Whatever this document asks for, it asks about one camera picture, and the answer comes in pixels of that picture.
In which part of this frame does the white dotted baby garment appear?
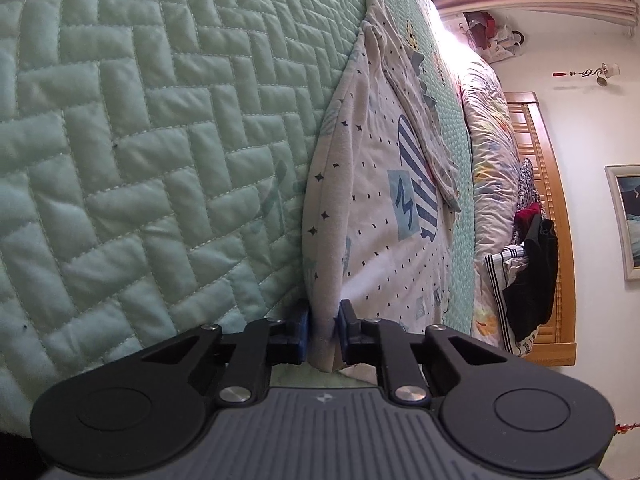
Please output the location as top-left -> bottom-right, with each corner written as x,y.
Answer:
303,0 -> 461,372

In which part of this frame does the pile of dark clothes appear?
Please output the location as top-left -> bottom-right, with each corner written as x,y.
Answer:
484,159 -> 559,356

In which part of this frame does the floral folded duvet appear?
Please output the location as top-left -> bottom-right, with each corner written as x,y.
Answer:
457,48 -> 530,356

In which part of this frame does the green quilted bee bedspread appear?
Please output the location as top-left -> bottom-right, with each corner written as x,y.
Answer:
1,0 -> 474,436

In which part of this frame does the wooden bed headboard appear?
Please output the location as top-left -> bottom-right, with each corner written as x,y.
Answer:
503,91 -> 580,366

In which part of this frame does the nightstand clutter with plush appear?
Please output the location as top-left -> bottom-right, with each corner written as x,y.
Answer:
464,11 -> 526,64

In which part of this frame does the framed wall picture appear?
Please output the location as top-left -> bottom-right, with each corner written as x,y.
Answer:
604,164 -> 640,281

